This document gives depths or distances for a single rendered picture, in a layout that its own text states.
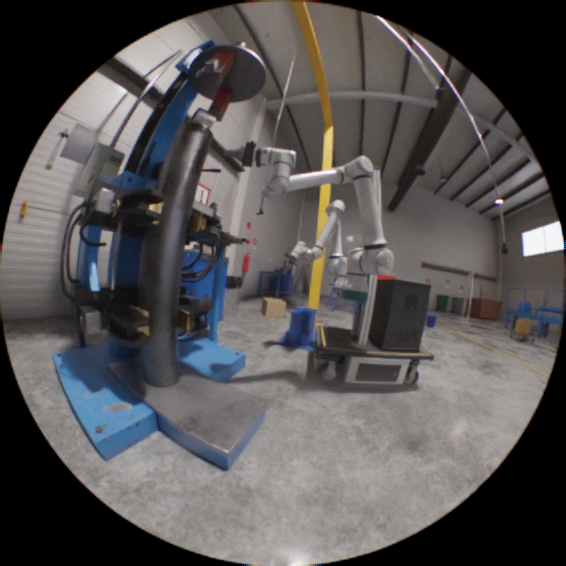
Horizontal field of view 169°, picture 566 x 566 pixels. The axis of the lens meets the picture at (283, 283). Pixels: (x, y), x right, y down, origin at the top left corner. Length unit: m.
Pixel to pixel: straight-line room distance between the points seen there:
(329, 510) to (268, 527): 0.21
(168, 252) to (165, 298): 0.20
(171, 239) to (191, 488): 0.98
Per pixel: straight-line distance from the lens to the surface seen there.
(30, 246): 2.76
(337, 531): 0.81
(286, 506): 0.81
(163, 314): 0.89
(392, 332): 1.45
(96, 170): 1.71
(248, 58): 1.54
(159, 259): 0.86
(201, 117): 1.20
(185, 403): 0.94
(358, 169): 1.25
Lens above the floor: 0.75
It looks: 2 degrees down
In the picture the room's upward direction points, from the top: 7 degrees clockwise
